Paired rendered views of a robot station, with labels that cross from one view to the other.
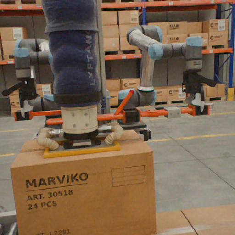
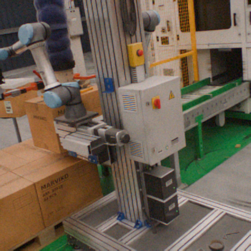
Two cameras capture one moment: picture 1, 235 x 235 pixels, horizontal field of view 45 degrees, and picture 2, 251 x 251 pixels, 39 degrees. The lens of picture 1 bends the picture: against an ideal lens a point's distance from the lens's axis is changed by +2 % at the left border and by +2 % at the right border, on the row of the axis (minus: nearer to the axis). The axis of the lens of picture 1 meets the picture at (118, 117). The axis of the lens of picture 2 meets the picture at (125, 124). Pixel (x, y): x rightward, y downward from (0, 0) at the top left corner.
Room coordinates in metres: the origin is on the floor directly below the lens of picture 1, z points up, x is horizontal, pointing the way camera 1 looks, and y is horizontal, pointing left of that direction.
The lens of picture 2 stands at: (4.05, -1.09, 1.67)
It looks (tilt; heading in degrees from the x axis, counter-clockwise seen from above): 18 degrees down; 146
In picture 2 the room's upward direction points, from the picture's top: 9 degrees counter-clockwise
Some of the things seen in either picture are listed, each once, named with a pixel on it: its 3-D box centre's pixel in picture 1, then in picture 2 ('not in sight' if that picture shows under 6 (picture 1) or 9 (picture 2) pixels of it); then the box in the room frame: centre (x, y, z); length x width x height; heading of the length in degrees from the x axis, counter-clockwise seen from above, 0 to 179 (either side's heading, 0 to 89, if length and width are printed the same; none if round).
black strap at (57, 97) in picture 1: (77, 95); (61, 64); (1.33, 0.19, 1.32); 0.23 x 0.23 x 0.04
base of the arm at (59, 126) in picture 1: (55, 121); not in sight; (1.86, 0.43, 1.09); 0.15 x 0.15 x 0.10
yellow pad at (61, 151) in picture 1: (82, 146); not in sight; (1.24, 0.17, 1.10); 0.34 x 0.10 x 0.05; 99
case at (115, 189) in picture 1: (86, 182); (70, 116); (1.33, 0.18, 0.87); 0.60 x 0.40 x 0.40; 99
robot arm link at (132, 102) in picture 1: (127, 98); (70, 92); (1.93, -0.07, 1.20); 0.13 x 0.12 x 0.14; 110
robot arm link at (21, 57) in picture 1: (21, 58); not in sight; (1.55, 0.50, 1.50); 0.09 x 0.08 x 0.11; 13
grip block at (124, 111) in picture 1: (130, 114); (38, 85); (1.37, -0.06, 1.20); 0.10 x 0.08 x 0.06; 9
